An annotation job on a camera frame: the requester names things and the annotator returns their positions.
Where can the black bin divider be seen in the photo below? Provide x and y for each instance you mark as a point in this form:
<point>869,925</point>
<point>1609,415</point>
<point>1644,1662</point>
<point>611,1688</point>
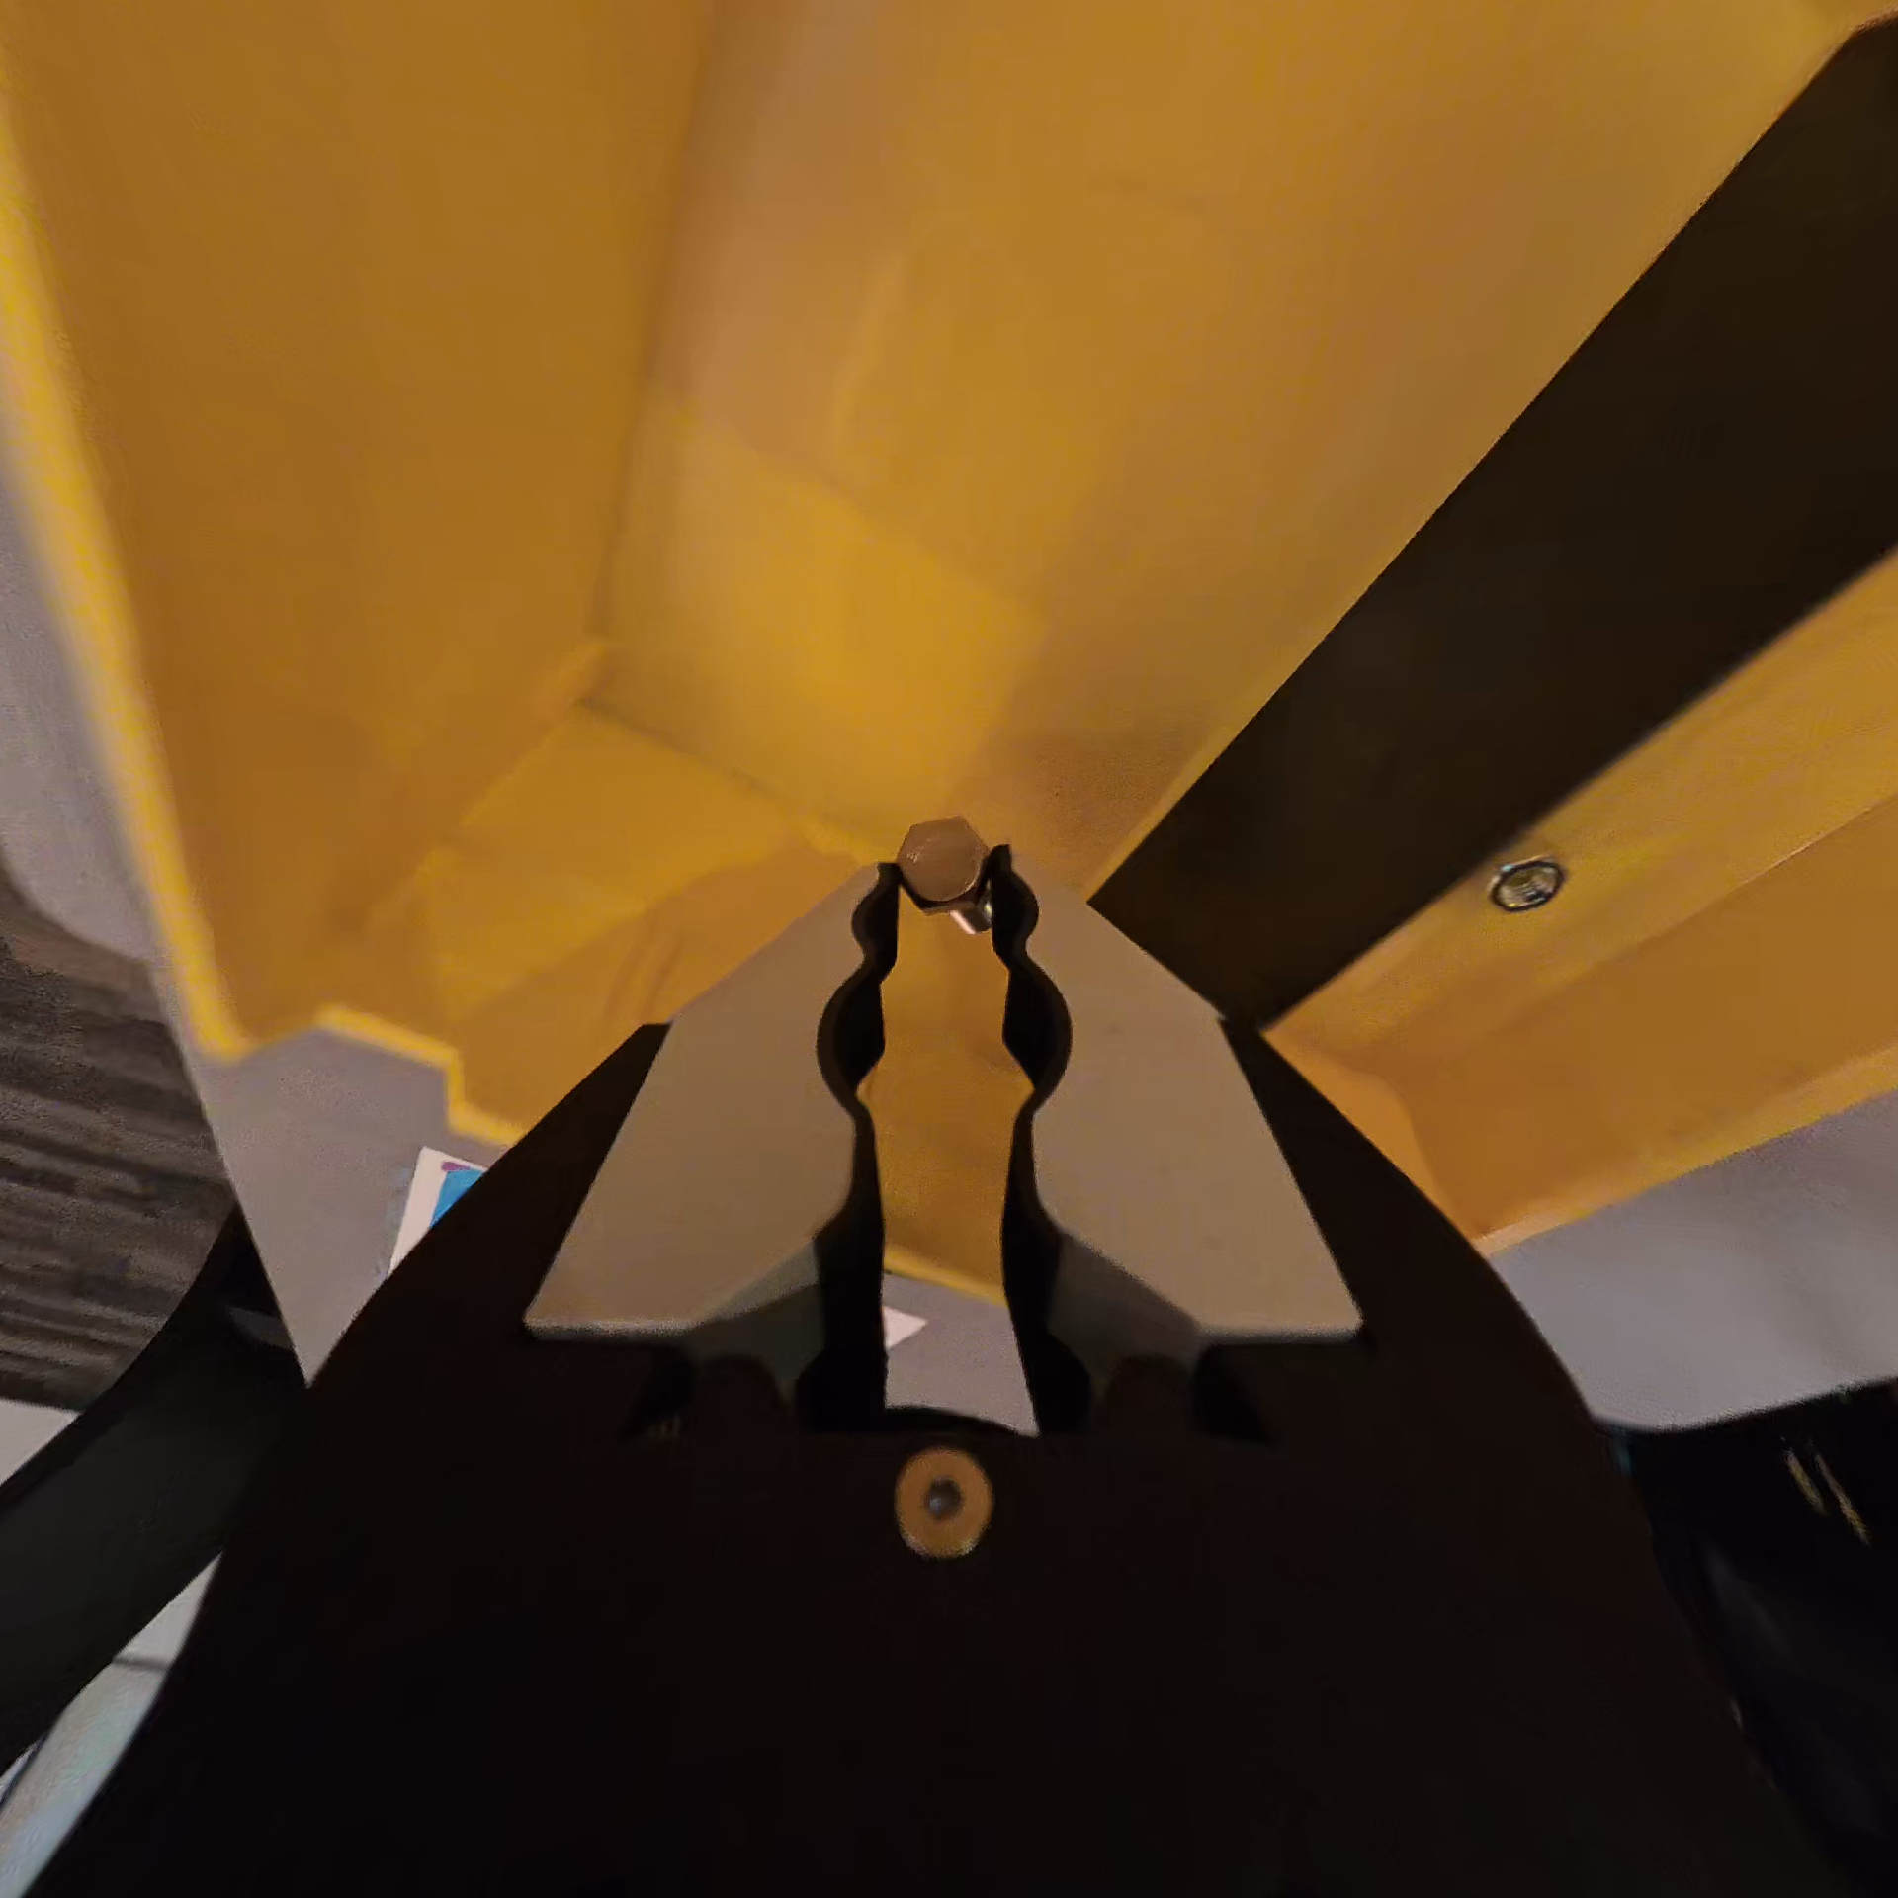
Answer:
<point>1483,592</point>

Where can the silver hex bolt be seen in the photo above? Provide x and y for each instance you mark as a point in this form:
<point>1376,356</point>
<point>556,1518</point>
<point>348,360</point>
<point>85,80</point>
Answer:
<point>940,860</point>

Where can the black curved object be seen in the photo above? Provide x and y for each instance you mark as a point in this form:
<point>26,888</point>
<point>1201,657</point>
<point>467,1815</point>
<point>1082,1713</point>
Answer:
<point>119,1483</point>

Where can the blue white sticker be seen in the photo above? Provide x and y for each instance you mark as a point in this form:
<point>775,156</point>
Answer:
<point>429,1200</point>

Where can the dark blurred object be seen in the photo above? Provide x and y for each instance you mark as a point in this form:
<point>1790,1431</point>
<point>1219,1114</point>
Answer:
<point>1778,1632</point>

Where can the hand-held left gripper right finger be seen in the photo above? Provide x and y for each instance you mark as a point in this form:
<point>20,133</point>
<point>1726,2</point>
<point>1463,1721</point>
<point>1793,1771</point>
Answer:
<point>1187,1171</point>

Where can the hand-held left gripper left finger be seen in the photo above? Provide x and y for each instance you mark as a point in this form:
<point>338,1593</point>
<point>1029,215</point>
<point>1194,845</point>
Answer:
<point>696,1171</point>

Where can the yellow plastic bin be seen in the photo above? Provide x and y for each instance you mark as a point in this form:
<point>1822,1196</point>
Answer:
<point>890,447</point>

